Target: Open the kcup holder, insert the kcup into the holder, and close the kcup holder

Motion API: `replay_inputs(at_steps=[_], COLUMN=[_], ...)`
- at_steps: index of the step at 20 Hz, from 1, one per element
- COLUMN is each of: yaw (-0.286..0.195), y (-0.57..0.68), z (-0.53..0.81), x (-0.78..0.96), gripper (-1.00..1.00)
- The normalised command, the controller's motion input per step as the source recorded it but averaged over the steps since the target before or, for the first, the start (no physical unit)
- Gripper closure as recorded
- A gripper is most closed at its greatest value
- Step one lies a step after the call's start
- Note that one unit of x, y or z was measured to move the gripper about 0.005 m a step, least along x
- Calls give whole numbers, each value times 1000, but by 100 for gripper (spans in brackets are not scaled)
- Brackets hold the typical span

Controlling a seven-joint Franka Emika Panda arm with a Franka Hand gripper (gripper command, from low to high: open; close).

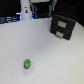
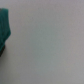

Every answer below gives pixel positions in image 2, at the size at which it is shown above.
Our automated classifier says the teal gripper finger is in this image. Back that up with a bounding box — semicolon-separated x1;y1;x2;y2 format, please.
0;8;11;56

